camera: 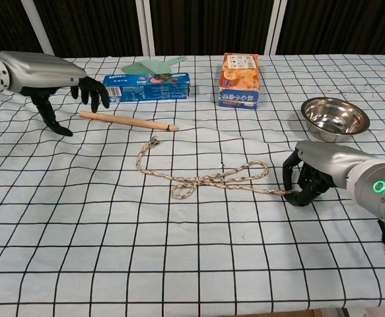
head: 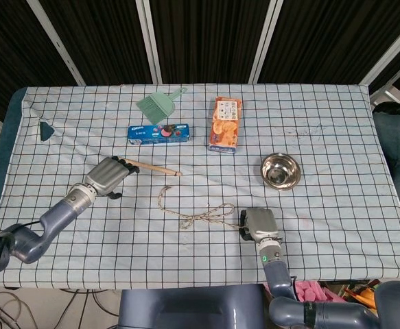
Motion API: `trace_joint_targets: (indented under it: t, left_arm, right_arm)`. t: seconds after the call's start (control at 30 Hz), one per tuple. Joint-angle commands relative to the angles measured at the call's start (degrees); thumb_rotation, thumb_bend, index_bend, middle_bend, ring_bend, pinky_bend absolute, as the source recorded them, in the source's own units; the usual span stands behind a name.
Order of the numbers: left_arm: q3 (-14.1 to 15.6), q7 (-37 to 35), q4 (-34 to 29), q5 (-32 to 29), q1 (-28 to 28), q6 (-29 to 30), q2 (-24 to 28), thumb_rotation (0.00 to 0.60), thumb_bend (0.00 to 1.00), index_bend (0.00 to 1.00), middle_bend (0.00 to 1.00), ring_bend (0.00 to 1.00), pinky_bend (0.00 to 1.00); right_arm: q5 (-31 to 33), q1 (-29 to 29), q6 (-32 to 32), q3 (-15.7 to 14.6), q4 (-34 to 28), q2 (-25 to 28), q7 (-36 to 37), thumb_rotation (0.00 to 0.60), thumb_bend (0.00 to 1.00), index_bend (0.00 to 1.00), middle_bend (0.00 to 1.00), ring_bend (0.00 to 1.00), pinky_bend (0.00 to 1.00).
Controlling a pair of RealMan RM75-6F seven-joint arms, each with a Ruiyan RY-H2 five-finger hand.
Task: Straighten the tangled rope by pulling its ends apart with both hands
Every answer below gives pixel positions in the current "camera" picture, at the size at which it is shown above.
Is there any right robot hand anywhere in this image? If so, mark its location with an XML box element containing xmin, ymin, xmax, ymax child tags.
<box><xmin>283</xmin><ymin>140</ymin><xmax>380</xmax><ymax>208</ymax></box>

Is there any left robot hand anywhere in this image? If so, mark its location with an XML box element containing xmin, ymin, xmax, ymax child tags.
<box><xmin>0</xmin><ymin>51</ymin><xmax>110</xmax><ymax>137</ymax></box>

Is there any beige braided rope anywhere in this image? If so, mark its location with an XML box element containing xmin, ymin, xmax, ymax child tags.
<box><xmin>135</xmin><ymin>137</ymin><xmax>298</xmax><ymax>201</ymax></box>

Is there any stainless steel bowl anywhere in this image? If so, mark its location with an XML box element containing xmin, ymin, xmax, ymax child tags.
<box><xmin>300</xmin><ymin>96</ymin><xmax>370</xmax><ymax>143</ymax></box>

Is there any black ribbed partition panel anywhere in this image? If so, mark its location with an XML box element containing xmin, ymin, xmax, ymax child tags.
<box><xmin>276</xmin><ymin>0</ymin><xmax>385</xmax><ymax>56</ymax></box>
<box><xmin>0</xmin><ymin>0</ymin><xmax>46</xmax><ymax>60</ymax></box>
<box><xmin>33</xmin><ymin>0</ymin><xmax>144</xmax><ymax>57</ymax></box>

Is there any wooden rolling pin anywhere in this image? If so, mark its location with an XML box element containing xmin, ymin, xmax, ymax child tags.
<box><xmin>79</xmin><ymin>110</ymin><xmax>179</xmax><ymax>133</ymax></box>

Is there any blue Oreo cookie box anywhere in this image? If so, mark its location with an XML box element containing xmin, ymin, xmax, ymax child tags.
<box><xmin>102</xmin><ymin>72</ymin><xmax>193</xmax><ymax>104</ymax></box>

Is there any orange cracker box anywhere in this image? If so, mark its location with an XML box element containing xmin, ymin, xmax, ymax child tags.
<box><xmin>217</xmin><ymin>52</ymin><xmax>260</xmax><ymax>110</ymax></box>

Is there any white black-checked tablecloth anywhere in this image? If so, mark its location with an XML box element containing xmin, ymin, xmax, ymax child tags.
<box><xmin>0</xmin><ymin>54</ymin><xmax>385</xmax><ymax>314</ymax></box>

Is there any white partition frame post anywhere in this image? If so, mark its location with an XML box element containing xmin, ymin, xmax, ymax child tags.
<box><xmin>20</xmin><ymin>0</ymin><xmax>55</xmax><ymax>59</ymax></box>
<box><xmin>135</xmin><ymin>0</ymin><xmax>156</xmax><ymax>56</ymax></box>
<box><xmin>263</xmin><ymin>0</ymin><xmax>288</xmax><ymax>55</ymax></box>

